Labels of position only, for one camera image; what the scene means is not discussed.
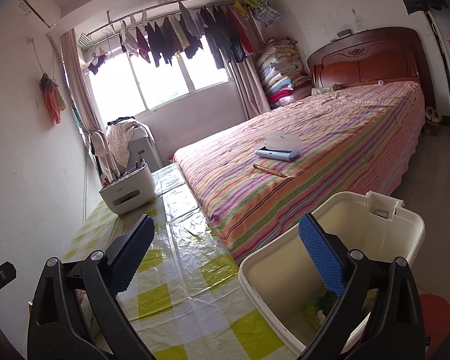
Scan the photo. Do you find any window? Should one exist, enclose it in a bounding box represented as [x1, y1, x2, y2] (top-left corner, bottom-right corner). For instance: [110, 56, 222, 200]
[86, 34, 241, 121]

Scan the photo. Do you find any stack of folded blankets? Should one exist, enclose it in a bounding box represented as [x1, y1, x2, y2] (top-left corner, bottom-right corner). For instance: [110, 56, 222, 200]
[256, 37, 312, 110]

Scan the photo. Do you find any beige curtain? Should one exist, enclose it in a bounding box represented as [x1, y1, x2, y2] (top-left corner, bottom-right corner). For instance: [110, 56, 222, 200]
[60, 29, 106, 136]
[229, 54, 272, 121]

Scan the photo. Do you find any polka dot cloth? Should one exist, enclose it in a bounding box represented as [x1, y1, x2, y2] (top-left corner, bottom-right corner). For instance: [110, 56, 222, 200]
[106, 118, 154, 169]

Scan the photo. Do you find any white air conditioner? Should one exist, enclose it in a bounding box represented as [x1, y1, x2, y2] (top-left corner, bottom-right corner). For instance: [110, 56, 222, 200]
[17, 0, 62, 29]

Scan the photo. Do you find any striped bed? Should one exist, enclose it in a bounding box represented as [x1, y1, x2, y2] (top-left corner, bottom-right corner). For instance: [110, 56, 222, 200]
[173, 82, 426, 265]

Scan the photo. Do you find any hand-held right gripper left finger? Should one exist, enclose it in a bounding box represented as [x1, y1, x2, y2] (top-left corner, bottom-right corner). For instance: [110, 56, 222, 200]
[27, 214, 156, 360]

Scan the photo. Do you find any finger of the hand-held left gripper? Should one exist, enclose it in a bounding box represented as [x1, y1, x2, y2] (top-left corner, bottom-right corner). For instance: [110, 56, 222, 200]
[0, 264, 17, 304]

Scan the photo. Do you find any colourful crumpled wrapper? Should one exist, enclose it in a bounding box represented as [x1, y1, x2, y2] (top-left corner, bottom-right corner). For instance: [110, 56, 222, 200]
[304, 295, 339, 327]

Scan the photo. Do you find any bunch of pens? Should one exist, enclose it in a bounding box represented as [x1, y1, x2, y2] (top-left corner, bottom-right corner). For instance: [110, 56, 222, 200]
[101, 159, 148, 186]

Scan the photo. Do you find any orange wall-hung cloth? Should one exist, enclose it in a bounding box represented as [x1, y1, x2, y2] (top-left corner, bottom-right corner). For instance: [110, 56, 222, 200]
[39, 73, 67, 125]

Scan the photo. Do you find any white plastic bin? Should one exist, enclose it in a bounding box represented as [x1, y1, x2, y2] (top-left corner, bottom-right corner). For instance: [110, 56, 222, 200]
[238, 191, 426, 359]

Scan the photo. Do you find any brown pencil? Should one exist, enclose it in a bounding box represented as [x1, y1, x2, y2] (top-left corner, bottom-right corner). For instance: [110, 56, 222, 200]
[252, 163, 287, 178]

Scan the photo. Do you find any beige hanging garment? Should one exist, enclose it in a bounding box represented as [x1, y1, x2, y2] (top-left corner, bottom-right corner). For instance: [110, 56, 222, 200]
[89, 130, 121, 184]

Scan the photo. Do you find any white desk organizer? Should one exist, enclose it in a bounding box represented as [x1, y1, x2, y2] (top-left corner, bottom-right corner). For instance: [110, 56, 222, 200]
[99, 159, 157, 216]

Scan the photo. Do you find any yellow checked plastic tablecloth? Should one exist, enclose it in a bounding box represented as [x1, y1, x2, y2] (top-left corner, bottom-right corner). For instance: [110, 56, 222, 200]
[60, 163, 297, 360]

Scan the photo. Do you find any grey cabinet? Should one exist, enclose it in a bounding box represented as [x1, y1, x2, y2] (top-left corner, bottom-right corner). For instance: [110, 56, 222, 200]
[129, 125, 162, 171]

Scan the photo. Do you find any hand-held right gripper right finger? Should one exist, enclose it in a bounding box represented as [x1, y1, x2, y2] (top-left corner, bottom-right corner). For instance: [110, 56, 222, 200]
[298, 213, 424, 360]

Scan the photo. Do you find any metal clothes rod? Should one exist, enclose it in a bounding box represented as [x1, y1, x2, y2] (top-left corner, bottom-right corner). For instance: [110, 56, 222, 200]
[86, 0, 256, 36]

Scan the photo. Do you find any row of hanging clothes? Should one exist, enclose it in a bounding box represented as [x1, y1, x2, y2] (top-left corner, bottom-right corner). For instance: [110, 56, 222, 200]
[118, 0, 282, 70]

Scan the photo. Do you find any green printed pillow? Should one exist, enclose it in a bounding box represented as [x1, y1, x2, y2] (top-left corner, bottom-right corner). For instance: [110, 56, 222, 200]
[311, 85, 342, 96]

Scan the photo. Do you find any wooden headboard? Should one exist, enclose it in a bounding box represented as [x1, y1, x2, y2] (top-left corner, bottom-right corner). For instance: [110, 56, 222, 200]
[307, 27, 436, 109]

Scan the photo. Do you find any red stool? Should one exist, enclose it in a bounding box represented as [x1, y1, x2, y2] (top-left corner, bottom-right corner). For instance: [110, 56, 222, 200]
[418, 294, 450, 357]

